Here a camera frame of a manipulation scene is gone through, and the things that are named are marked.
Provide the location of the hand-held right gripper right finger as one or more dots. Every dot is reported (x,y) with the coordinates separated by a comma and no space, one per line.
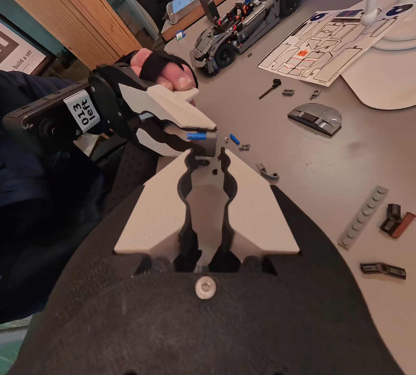
(263,219)

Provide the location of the person's dark clothing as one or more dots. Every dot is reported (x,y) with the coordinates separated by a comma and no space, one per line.
(32,219)

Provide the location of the grey lego car model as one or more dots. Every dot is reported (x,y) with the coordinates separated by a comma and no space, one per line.
(247,24)

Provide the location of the small grey lego plate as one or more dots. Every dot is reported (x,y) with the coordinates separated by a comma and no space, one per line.
(288,92)

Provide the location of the person's left forearm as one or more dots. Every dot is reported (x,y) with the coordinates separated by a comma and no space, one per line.
(32,84)

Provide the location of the person's left hand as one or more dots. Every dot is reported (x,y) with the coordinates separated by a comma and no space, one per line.
(182,82)

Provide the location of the grey lego arch piece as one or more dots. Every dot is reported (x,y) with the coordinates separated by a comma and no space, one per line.
(265,172)

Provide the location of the grey curved lego assembly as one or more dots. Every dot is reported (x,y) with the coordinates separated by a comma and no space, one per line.
(315,118)

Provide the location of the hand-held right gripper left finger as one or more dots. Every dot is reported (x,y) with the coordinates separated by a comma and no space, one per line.
(149,219)

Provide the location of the lego sticker sheet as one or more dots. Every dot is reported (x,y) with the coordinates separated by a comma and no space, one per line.
(325,46)

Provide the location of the small grey lego bracket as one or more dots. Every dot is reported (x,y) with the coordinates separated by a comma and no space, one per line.
(244,147)

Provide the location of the black angled lego connector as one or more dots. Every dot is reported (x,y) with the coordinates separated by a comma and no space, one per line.
(383,270)

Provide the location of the white printed sign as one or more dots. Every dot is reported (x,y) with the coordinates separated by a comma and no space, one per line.
(19,56)

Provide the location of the blue lego pin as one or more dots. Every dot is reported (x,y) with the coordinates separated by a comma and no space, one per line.
(195,135)
(234,139)

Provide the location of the small grey clip piece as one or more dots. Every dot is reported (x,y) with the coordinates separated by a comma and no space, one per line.
(315,94)

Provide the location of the black lego axle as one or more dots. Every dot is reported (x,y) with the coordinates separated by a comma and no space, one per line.
(269,89)

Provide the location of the wooden panel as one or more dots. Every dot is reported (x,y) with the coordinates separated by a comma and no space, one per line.
(65,1)

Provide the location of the long grey lego plate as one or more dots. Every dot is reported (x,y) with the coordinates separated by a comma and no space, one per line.
(362,217)

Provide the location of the black and brown lego piece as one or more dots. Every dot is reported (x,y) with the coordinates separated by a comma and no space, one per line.
(395,220)

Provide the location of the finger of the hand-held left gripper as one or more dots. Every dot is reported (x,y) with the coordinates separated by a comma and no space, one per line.
(152,146)
(182,115)

